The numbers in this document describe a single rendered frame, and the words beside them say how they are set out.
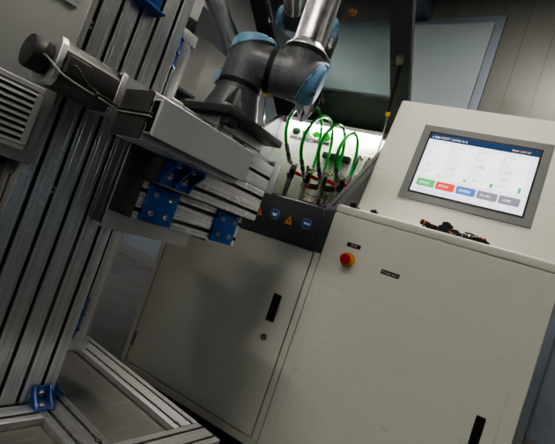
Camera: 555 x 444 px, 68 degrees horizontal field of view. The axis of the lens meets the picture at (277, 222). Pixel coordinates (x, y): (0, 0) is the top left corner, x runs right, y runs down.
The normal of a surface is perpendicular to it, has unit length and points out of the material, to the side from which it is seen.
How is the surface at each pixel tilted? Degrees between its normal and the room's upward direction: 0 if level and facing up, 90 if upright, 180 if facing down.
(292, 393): 90
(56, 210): 90
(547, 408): 90
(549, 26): 90
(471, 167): 76
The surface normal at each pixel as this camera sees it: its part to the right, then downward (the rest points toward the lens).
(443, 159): -0.33, -0.41
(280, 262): -0.42, -0.18
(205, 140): 0.77, 0.24
